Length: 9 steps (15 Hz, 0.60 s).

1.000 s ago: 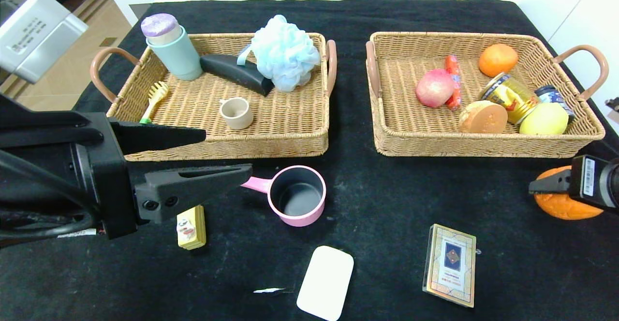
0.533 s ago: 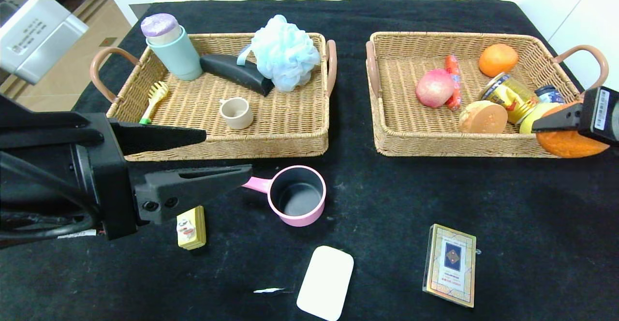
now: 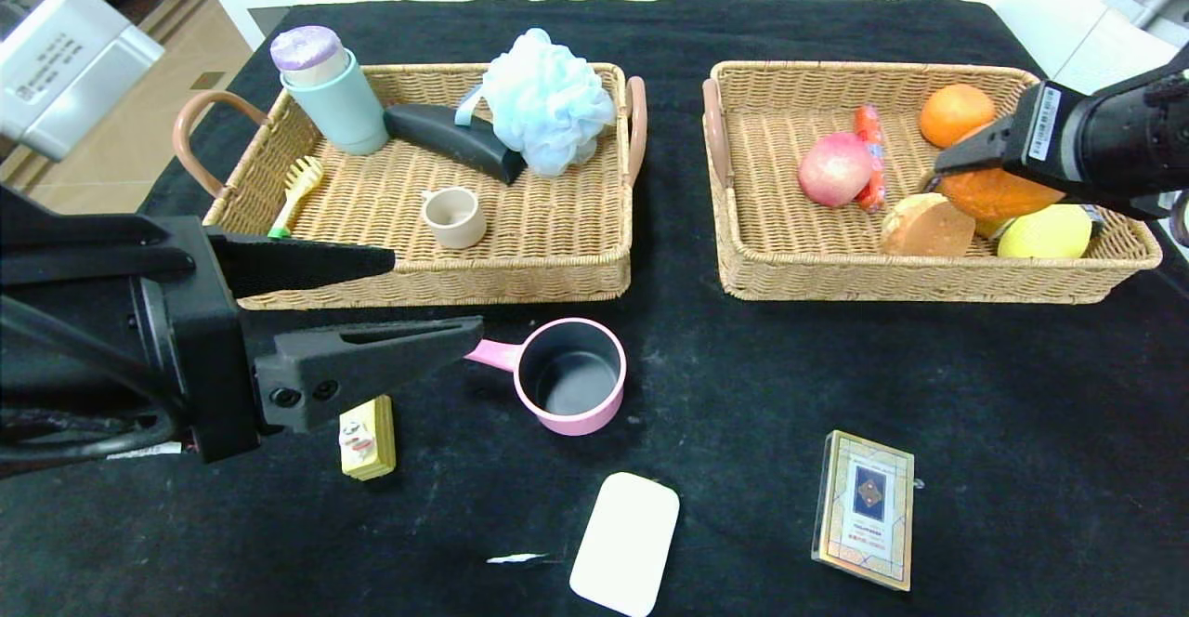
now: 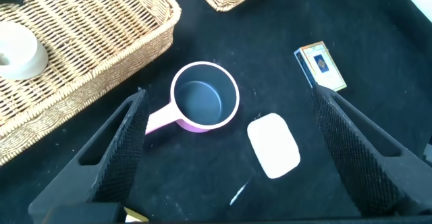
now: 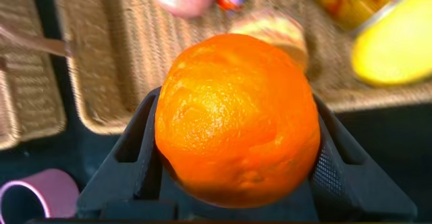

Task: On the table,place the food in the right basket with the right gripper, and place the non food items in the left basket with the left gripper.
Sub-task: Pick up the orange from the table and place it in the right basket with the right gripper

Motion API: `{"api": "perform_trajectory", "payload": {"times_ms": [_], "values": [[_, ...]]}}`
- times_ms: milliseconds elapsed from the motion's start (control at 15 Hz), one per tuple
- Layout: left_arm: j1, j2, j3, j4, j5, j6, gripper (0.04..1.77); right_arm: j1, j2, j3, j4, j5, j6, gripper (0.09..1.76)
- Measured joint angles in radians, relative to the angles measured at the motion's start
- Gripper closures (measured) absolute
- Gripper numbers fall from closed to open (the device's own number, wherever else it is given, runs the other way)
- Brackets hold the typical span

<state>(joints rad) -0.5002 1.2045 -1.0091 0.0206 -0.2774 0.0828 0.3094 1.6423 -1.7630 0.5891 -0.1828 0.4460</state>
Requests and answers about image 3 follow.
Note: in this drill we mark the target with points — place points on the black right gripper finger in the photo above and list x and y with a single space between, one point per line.
980 150

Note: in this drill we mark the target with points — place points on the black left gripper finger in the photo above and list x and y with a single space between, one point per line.
316 385
297 264

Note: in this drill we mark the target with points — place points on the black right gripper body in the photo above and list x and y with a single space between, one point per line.
1044 126

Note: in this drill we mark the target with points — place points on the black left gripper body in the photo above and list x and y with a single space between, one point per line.
215 338

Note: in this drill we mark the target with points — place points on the rough-skinned orange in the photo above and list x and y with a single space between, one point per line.
999 197

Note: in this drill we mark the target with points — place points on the small yellow block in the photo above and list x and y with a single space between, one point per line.
369 440

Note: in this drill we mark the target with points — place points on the playing card box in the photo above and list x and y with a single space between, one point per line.
864 510

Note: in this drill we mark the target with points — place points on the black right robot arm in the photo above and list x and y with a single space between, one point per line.
1129 134

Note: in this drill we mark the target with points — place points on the wicker basket with food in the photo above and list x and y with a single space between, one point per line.
771 227

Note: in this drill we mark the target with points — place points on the wicker basket with toiletries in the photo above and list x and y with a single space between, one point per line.
557 227

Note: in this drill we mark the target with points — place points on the smooth tangerine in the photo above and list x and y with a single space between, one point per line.
955 111

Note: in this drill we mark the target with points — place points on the brown bread bun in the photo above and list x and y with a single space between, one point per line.
927 227

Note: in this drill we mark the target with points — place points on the yellow lemon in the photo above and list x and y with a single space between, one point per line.
1045 234

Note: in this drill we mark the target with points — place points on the red sausage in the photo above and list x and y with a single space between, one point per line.
871 129

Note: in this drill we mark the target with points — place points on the pink peach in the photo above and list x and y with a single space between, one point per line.
834 169

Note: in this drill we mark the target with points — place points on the beige cup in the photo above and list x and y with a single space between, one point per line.
455 217

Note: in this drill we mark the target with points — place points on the teal bottle with purple cap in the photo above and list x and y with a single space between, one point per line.
339 101

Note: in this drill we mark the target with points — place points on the black curved case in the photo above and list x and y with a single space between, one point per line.
450 138

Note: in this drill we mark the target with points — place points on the pink saucepan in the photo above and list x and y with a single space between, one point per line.
567 375

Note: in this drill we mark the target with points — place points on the small white paper scrap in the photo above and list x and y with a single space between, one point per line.
516 558

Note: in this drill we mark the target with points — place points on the light blue bath loofah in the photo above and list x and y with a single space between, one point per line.
548 101

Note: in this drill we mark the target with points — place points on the white soap bar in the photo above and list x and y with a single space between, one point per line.
624 543

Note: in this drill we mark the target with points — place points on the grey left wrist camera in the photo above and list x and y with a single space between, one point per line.
74 69

